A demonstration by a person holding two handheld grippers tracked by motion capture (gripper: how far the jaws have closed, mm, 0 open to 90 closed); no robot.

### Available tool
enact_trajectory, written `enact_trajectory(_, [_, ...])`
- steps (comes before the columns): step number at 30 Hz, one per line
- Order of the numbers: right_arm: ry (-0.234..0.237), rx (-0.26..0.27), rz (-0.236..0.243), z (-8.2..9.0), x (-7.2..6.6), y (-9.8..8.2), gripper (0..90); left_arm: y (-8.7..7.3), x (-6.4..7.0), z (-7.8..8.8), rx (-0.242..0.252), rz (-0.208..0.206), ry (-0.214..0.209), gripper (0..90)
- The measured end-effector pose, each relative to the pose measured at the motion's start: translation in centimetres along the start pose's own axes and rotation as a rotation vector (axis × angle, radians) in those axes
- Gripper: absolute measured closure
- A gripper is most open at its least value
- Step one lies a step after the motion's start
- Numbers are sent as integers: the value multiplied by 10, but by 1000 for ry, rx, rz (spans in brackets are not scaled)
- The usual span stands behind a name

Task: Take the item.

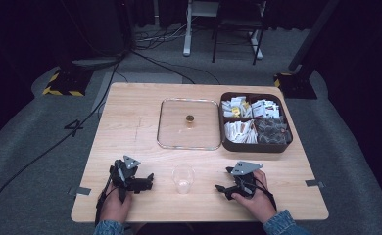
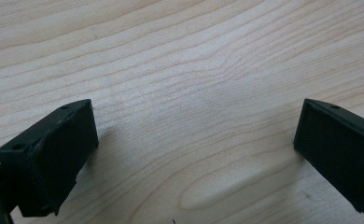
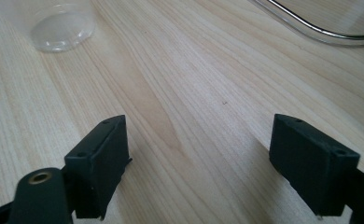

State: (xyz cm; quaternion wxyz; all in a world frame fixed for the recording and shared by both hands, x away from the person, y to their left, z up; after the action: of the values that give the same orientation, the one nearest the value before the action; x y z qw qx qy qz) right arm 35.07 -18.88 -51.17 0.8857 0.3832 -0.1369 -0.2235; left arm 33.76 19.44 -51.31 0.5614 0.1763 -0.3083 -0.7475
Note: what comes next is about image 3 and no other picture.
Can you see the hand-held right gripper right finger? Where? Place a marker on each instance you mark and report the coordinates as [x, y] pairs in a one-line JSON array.
[[314, 174]]

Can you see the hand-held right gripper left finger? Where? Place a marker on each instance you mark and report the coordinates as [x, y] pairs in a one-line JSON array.
[[102, 168]]

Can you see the clear plastic cup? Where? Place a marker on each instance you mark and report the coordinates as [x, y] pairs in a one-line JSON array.
[[63, 29]]

